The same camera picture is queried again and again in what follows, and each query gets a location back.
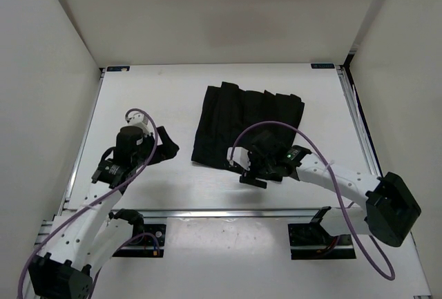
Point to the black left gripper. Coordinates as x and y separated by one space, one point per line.
166 150

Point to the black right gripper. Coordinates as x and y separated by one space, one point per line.
249 177

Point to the black pleated skirt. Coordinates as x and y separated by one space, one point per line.
227 110

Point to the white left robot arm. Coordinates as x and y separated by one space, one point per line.
68 261

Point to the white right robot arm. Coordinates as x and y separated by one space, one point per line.
385 207

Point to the blue label left corner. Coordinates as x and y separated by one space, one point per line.
118 68

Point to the blue label corner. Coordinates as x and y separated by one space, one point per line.
322 66
118 68

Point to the blue label right corner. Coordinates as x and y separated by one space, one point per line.
322 66

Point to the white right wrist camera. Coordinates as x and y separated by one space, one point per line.
238 156

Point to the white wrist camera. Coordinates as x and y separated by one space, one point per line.
139 120
238 156

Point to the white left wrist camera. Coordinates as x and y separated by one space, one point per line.
139 120

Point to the aluminium front rail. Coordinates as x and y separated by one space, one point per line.
229 213

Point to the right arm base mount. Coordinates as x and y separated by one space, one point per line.
310 241

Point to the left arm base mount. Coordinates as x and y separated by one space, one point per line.
147 240

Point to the aluminium right side rail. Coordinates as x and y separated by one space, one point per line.
357 117

